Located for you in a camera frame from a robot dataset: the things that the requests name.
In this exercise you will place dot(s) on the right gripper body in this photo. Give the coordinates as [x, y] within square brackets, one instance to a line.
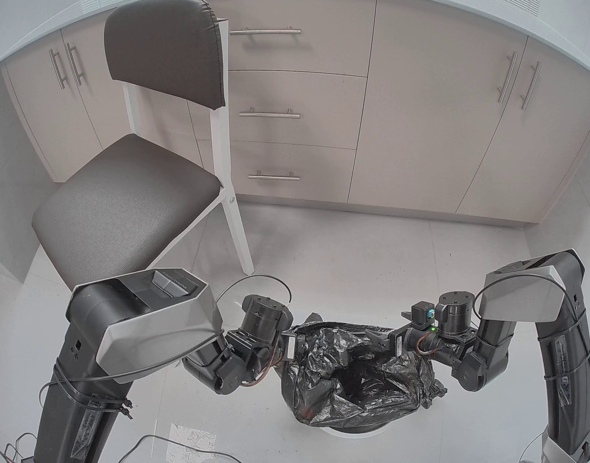
[418, 341]

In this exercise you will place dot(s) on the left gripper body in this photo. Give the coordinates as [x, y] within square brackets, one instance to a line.
[290, 350]

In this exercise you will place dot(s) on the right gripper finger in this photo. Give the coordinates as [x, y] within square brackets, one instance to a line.
[384, 339]

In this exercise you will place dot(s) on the black plastic bag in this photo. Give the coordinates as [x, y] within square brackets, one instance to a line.
[362, 384]

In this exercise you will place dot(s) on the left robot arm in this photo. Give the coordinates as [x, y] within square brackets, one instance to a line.
[145, 335]

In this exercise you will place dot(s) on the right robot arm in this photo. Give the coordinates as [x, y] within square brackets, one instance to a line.
[560, 355]

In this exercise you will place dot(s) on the white trash bin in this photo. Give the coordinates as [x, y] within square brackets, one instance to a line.
[357, 433]

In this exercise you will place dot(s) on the beige cabinet with drawers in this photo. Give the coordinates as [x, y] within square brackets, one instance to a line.
[420, 114]

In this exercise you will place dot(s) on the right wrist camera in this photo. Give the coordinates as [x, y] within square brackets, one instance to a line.
[422, 315]

